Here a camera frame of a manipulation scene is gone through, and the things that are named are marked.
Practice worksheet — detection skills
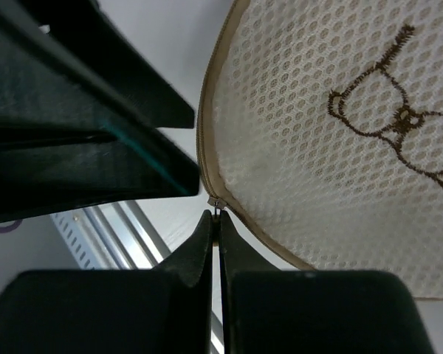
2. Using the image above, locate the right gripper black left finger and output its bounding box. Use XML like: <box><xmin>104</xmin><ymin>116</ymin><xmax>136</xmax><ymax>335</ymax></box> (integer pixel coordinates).
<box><xmin>0</xmin><ymin>211</ymin><xmax>213</xmax><ymax>353</ymax></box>

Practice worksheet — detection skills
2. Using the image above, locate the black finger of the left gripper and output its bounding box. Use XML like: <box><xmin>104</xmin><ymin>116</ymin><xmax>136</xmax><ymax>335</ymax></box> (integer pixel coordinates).
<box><xmin>29</xmin><ymin>0</ymin><xmax>195</xmax><ymax>129</ymax></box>
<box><xmin>0</xmin><ymin>1</ymin><xmax>199</xmax><ymax>223</ymax></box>

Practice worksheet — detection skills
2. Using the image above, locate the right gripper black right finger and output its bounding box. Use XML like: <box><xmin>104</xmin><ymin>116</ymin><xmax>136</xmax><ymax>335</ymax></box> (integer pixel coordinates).
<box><xmin>219</xmin><ymin>211</ymin><xmax>433</xmax><ymax>353</ymax></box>

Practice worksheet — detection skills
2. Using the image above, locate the white slotted cable duct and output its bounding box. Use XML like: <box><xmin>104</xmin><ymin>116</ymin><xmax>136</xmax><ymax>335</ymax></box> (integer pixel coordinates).
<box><xmin>50</xmin><ymin>211</ymin><xmax>102</xmax><ymax>270</ymax></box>

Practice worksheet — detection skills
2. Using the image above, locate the aluminium mounting rail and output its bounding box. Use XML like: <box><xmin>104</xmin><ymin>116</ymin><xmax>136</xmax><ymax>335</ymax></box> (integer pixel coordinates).
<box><xmin>84</xmin><ymin>201</ymin><xmax>226</xmax><ymax>354</ymax></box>

